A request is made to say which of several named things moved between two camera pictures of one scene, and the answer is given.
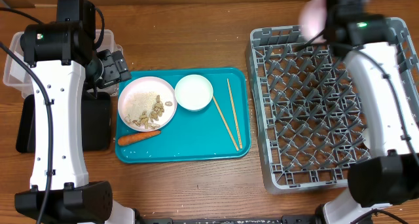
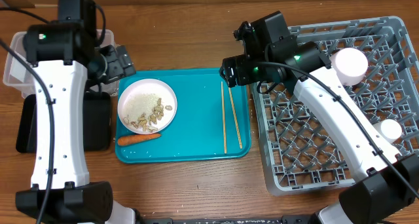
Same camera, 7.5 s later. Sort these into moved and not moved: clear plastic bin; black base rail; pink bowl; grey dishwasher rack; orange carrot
Moved: pink bowl
Not moved: clear plastic bin; orange carrot; grey dishwasher rack; black base rail
